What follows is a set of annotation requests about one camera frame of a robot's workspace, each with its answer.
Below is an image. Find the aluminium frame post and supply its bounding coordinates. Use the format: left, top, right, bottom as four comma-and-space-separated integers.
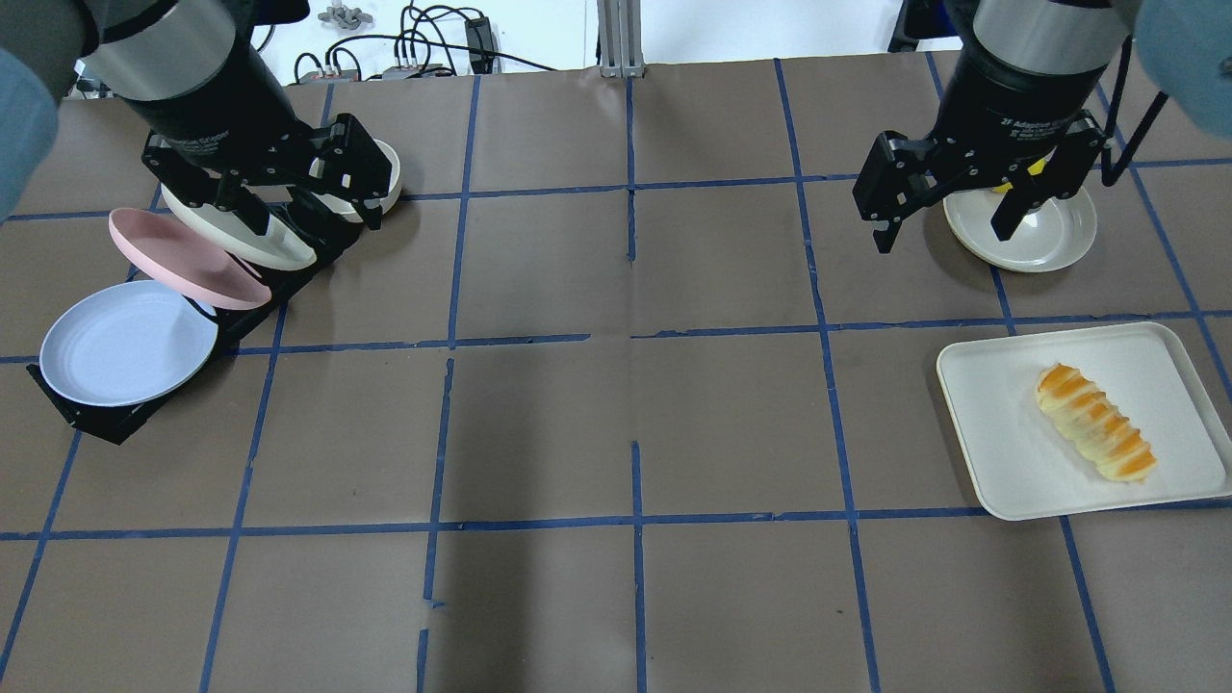
598, 0, 646, 79

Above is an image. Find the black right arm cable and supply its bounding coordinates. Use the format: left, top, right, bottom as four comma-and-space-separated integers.
1095, 38, 1170, 189

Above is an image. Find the cream round plate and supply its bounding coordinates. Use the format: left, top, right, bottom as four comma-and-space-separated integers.
942, 187, 1096, 273

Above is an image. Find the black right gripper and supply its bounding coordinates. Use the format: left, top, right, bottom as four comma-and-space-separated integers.
851, 58, 1106, 254

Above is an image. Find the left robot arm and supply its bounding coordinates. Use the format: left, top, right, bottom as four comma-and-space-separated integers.
1, 1, 392, 234

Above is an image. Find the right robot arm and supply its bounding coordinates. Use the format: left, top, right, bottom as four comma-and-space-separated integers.
853, 1, 1231, 253

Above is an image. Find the yellow object on plate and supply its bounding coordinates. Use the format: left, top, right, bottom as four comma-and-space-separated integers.
989, 158, 1047, 194

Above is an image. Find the light blue plate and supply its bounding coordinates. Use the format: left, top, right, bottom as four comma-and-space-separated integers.
38, 280, 218, 407

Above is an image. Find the pink plate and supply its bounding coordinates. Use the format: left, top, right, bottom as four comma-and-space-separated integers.
107, 208, 272, 311

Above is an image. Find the white bowl in rack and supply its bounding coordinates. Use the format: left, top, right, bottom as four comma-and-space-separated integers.
308, 141, 403, 224

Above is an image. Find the twisted bread roll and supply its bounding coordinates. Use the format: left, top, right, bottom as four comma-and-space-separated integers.
1035, 363, 1158, 483

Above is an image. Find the white rectangular tray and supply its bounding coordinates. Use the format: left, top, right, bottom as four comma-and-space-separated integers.
938, 321, 1230, 522

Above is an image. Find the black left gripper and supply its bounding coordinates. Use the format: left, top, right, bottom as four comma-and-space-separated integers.
140, 91, 395, 237

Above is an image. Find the black cable bundle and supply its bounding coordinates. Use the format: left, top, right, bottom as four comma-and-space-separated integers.
294, 0, 559, 88

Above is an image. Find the cream plate in rack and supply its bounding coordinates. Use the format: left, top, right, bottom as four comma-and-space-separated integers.
160, 184, 317, 271

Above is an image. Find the black dish rack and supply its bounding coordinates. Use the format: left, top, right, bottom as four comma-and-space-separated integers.
26, 200, 361, 445

